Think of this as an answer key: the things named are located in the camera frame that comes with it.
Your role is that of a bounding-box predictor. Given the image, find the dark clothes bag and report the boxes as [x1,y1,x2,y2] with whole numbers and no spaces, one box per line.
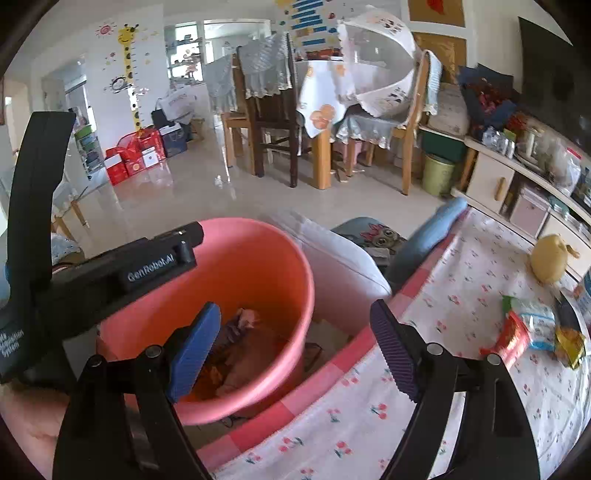
[457,64,522,134]

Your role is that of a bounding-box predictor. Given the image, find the pink storage box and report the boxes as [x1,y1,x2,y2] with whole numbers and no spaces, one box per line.
[509,187,551,238]

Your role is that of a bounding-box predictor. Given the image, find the red wall picture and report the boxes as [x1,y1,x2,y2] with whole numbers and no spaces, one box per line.
[409,0,465,24]

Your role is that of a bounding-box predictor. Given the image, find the grey lace seat cushion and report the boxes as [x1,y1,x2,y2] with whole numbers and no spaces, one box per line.
[336,113,407,149]

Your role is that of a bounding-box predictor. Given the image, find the black television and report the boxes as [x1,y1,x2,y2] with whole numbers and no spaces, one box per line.
[518,16,591,153]

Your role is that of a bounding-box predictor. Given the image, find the clear plastic bags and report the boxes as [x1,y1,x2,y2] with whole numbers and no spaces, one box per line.
[536,136,583,195]

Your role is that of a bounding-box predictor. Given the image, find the storage shelf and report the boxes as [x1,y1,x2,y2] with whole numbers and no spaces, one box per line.
[74,124,105,178]

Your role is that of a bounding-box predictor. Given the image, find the white shopping bag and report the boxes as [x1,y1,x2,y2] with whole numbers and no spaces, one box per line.
[157,88,197,127]

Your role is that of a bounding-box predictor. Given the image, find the yellow crumpled wrapper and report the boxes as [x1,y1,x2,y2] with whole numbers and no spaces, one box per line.
[554,325,587,370]

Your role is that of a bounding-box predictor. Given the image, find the pale chair back cover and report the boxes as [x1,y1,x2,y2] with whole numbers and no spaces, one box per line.
[421,50,443,116]

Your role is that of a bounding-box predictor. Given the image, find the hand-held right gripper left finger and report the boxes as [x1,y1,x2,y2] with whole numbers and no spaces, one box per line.
[52,302,222,480]

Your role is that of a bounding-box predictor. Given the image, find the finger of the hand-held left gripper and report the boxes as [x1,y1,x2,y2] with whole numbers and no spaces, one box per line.
[148,220,205,253]

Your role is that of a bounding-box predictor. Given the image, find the white television cabinet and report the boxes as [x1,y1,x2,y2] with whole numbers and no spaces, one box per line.
[450,117,591,282]

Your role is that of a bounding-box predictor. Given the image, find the red white snack packet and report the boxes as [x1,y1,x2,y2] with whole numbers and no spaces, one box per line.
[502,295,557,352]

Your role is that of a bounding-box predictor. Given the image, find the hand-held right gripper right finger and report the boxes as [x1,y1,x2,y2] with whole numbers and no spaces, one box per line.
[369,299,541,480]

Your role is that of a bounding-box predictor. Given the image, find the person's left forearm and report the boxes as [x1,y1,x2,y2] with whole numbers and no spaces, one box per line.
[0,385,70,468]

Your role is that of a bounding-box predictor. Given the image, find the white orange print tablecloth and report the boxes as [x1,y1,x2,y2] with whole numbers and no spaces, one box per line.
[295,59,358,139]

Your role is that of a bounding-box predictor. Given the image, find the golden wall picture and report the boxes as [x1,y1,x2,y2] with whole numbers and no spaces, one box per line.
[413,32,467,84]

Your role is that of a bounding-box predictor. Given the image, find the green waste bin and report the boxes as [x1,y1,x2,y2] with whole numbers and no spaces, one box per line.
[422,153,457,197]

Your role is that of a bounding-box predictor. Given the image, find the dark wrapper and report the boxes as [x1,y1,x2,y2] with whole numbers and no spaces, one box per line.
[216,308,262,344]

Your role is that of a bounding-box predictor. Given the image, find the white mesh food cover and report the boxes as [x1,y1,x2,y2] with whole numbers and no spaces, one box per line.
[336,6,419,118]

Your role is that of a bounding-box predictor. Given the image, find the giraffe wall sticker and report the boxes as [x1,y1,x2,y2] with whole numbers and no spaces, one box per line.
[108,25,148,134]

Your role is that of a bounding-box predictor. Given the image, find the dark packet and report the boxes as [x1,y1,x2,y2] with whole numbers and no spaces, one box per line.
[553,291,589,334]

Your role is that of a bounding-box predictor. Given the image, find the dark wooden chair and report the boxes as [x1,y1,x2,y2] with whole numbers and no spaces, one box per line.
[232,34,303,189]

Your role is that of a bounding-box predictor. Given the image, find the white cushion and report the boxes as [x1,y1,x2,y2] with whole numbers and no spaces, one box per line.
[436,83,472,137]

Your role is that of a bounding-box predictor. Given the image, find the red gift bag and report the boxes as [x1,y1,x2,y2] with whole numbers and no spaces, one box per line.
[119,128,162,151]

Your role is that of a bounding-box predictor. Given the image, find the light wooden chair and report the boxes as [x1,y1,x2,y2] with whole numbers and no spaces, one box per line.
[342,48,439,197]

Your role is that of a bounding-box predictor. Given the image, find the blue chair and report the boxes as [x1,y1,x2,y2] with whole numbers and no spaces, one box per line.
[330,198,469,282]

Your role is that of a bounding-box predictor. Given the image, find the glass jars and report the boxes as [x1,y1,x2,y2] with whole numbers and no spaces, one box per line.
[482,126,518,158]

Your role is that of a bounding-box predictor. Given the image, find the blue striped wall sticker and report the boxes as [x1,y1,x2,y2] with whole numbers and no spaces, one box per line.
[277,0,345,49]

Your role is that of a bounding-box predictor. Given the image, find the red gift box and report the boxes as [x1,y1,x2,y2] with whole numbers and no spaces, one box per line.
[105,148,131,186]
[129,147,166,178]

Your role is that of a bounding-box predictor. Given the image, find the dark blue bag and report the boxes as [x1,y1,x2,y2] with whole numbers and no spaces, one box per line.
[159,122,190,158]

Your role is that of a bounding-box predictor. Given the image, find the grey lace chair cover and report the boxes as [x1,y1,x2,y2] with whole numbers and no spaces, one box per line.
[203,54,238,114]
[236,33,296,100]

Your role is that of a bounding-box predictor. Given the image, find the small yellow pear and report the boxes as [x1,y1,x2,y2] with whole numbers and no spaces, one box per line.
[529,234,580,285]

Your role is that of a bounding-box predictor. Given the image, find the pink plastic bucket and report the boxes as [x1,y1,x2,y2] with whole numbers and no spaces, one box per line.
[96,218,316,426]

